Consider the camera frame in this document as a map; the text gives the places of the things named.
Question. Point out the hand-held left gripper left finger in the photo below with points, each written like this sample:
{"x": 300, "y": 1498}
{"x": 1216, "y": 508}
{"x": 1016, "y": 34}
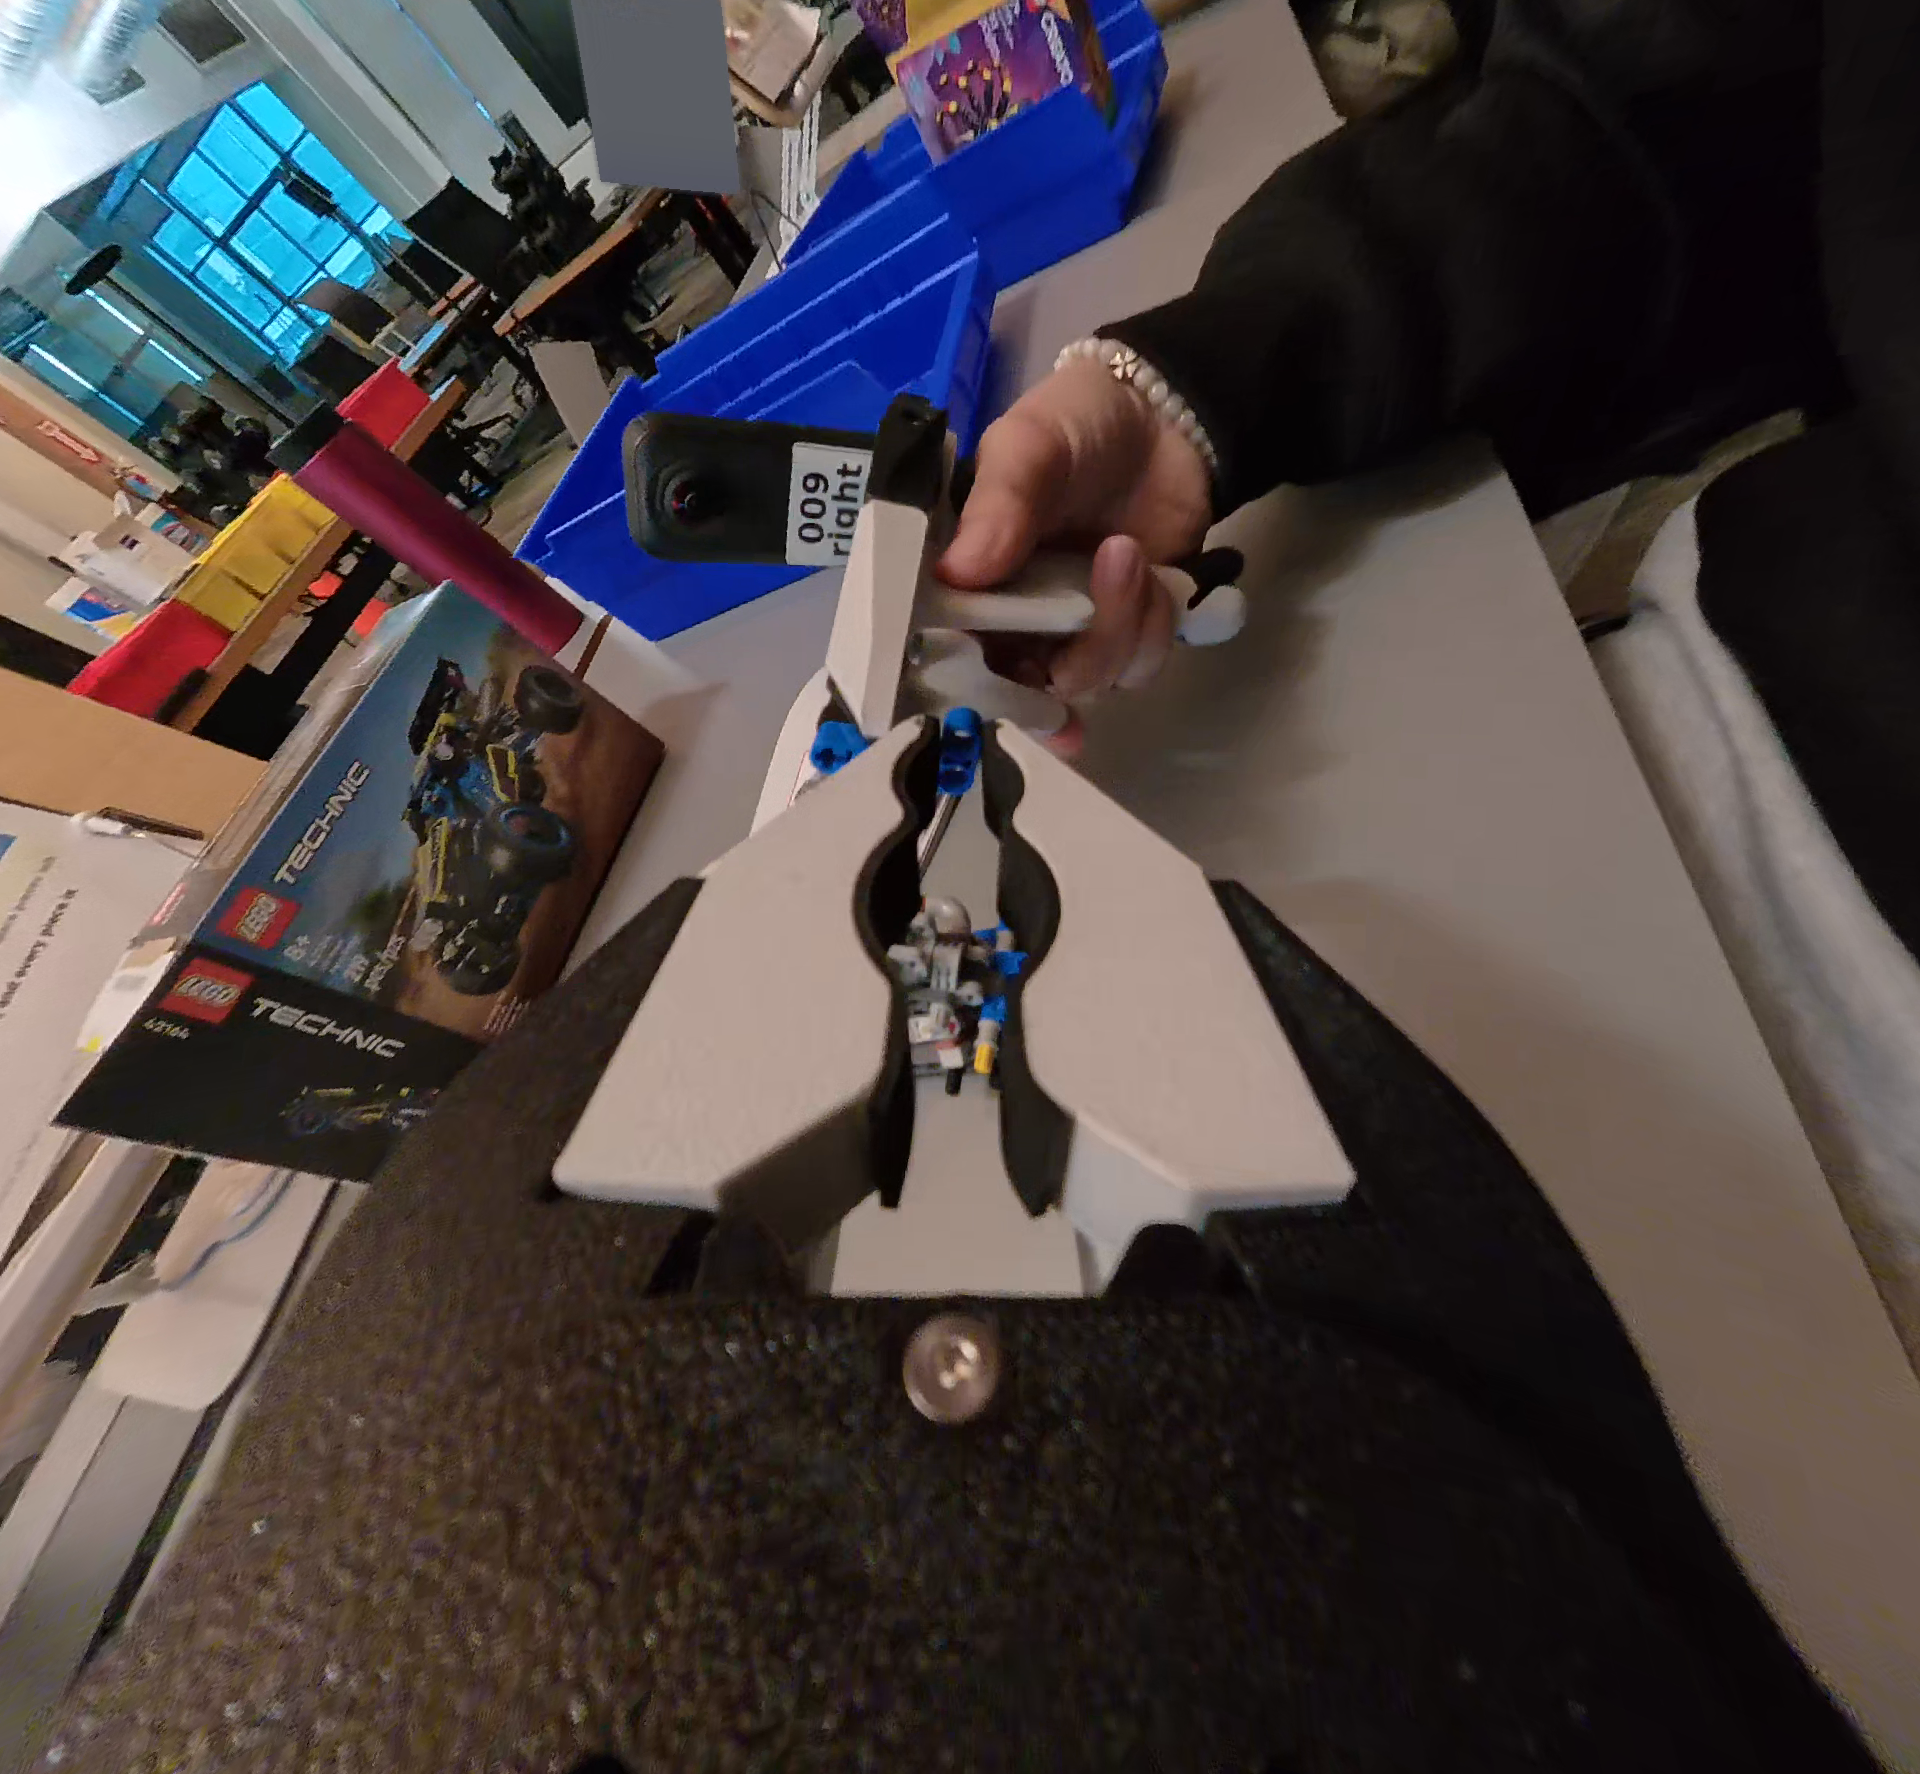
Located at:
{"x": 706, "y": 1055}

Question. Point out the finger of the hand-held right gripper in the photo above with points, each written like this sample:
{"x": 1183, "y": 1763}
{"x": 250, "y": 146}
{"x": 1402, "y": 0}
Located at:
{"x": 883, "y": 620}

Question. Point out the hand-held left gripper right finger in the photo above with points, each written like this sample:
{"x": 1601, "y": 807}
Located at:
{"x": 1184, "y": 1055}

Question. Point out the grey blue brick vehicle assembly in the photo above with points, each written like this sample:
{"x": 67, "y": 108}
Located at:
{"x": 947, "y": 971}

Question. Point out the person's right forearm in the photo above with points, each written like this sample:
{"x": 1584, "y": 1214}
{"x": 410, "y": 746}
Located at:
{"x": 1425, "y": 290}

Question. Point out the black toy car set box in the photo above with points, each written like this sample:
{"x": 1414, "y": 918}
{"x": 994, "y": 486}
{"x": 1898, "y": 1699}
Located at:
{"x": 406, "y": 874}

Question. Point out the person's right hand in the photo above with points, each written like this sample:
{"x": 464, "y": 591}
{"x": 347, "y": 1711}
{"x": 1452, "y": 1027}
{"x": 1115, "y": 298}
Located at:
{"x": 1081, "y": 486}

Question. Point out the blue plastic bin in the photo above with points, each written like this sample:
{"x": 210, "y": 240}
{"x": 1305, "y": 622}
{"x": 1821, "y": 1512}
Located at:
{"x": 1050, "y": 184}
{"x": 886, "y": 222}
{"x": 842, "y": 335}

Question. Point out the wooden desk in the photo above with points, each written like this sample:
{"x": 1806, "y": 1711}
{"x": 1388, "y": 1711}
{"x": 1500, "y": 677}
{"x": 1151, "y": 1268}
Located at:
{"x": 586, "y": 252}

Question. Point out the maroon cylinder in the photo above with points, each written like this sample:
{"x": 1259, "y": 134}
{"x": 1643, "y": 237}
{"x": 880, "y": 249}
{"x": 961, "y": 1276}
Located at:
{"x": 436, "y": 536}

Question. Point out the yellow plastic bin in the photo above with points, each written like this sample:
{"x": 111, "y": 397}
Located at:
{"x": 270, "y": 553}

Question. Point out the purple yellow toy box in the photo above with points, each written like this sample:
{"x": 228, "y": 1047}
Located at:
{"x": 991, "y": 20}

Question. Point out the large window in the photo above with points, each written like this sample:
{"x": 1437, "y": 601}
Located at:
{"x": 226, "y": 216}

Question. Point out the red plastic bin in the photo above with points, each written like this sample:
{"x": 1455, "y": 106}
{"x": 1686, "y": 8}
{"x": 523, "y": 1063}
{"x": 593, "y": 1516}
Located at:
{"x": 144, "y": 665}

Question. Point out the brown cardboard box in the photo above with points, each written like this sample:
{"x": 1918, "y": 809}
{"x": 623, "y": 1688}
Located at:
{"x": 105, "y": 746}

